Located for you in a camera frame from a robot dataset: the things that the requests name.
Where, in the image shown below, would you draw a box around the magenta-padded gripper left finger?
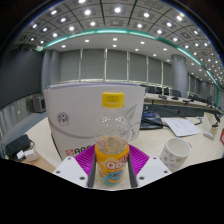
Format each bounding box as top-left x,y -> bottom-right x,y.
52,144 -> 98,189

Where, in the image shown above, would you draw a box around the white printed paper sheet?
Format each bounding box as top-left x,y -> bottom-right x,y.
162,117 -> 202,138

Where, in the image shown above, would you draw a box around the black desk microphones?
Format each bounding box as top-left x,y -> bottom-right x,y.
158,94 -> 192,104

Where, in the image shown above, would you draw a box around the yellow-capped orange-label drink bottle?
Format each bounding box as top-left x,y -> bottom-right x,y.
94,91 -> 133,188

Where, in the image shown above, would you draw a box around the white charger block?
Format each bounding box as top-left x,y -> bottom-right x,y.
23,148 -> 39,163

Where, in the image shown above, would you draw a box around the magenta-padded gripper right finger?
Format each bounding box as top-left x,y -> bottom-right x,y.
127,144 -> 173,189

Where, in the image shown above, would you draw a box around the black power adapter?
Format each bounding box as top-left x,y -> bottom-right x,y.
4,134 -> 33,158

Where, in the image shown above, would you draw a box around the black office chairs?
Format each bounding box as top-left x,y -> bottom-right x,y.
146,84 -> 214,104

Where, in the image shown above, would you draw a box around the white cardboard paper box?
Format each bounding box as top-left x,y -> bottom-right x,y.
43,82 -> 146,161

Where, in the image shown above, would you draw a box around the ceiling lights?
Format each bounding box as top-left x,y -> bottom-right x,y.
28,0 -> 224,84

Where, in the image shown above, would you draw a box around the white power strip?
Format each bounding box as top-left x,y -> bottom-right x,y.
203,130 -> 216,140

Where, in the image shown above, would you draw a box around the small open white box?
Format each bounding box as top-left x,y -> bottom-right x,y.
203,111 -> 223,134

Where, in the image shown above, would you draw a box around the white patterned mug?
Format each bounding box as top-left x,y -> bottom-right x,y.
159,137 -> 193,173

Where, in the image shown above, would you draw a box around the long curved conference desk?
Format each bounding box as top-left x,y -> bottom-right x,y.
143,92 -> 221,118

